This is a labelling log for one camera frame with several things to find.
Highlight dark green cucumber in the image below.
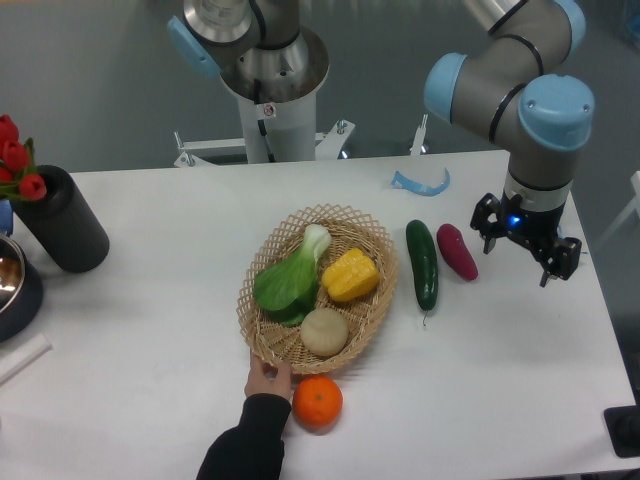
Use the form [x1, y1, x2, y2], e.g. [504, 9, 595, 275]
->
[405, 219, 439, 324]

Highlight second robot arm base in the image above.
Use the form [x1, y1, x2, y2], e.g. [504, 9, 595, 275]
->
[167, 1, 329, 138]

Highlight white metal mounting frame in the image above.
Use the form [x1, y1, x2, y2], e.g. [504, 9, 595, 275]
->
[173, 113, 431, 169]

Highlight steel bowl dark base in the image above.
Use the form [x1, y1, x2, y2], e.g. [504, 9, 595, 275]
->
[0, 233, 43, 342]

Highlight red tulip flowers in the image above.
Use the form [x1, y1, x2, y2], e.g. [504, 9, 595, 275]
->
[1, 114, 47, 202]

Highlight blue white tape strip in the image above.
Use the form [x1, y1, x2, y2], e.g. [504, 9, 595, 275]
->
[390, 169, 451, 197]

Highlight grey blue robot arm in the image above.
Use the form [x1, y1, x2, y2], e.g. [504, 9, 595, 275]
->
[423, 1, 595, 285]

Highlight black cylindrical vase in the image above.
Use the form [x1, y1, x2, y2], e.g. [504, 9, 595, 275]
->
[10, 165, 110, 273]

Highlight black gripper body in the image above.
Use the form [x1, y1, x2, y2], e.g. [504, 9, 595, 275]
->
[470, 193, 582, 278]

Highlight purple sweet potato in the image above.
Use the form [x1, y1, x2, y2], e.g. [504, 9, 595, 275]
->
[436, 223, 479, 281]

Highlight yellow bell pepper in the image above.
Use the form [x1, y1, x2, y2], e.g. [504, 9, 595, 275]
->
[321, 248, 380, 302]

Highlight black device at edge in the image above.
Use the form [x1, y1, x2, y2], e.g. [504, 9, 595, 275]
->
[604, 405, 640, 458]

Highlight person's bare hand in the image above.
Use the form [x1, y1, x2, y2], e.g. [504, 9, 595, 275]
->
[244, 353, 293, 401]

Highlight white object right edge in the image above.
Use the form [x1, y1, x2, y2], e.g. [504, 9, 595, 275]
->
[598, 171, 640, 243]

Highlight black sleeved forearm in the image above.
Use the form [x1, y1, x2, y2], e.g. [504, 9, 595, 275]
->
[196, 393, 292, 479]

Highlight green bok choy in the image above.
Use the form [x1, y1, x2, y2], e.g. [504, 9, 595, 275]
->
[254, 224, 331, 327]

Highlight woven wicker basket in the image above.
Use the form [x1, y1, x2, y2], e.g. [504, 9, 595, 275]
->
[237, 204, 399, 375]

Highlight orange tangerine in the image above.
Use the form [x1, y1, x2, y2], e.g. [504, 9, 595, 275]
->
[292, 375, 343, 431]

